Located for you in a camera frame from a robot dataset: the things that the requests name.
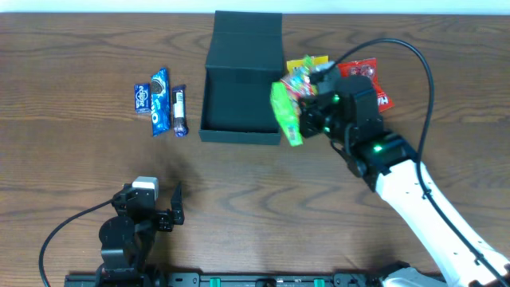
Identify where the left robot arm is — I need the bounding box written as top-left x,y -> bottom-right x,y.
94,182 -> 185,287

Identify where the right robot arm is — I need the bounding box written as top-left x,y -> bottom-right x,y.
299,76 -> 509,286

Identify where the dark green open box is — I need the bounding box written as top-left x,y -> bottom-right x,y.
198,10 -> 284,145

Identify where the green Haribo candy bag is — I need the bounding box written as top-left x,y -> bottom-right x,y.
270,66 -> 316,147

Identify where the red Hacks candy bag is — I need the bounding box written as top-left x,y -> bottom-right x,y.
338,57 -> 394,112

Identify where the yellow Hacks candy bag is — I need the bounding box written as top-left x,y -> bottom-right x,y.
286,55 -> 329,73

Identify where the blue Oreo cookie pack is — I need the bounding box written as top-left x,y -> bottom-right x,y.
151,67 -> 171,136

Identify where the blue Eclipse mints tin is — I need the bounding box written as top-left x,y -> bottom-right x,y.
134,83 -> 151,113

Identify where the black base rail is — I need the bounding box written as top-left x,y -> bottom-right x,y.
64,273 -> 383,287

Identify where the dark blue chocolate bar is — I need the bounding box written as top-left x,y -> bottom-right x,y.
171,85 -> 189,137

